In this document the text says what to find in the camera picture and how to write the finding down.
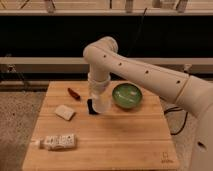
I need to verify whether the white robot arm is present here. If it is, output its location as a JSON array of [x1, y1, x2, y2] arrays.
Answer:
[[83, 36, 213, 171]]

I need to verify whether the black eraser block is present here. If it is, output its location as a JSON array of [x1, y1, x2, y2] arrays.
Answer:
[[87, 99, 98, 115]]

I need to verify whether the green ceramic bowl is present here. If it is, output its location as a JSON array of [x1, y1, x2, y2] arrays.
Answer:
[[112, 83, 143, 109]]

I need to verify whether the white labelled tube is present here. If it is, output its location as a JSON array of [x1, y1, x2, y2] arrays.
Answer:
[[32, 134, 76, 151]]

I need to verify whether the black floor cable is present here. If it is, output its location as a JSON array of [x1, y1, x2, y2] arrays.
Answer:
[[163, 106, 190, 136]]

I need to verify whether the grey metal rail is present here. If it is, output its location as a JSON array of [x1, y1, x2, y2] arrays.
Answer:
[[0, 57, 213, 74]]

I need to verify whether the black hanging cable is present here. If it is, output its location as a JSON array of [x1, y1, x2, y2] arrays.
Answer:
[[126, 7, 148, 58]]

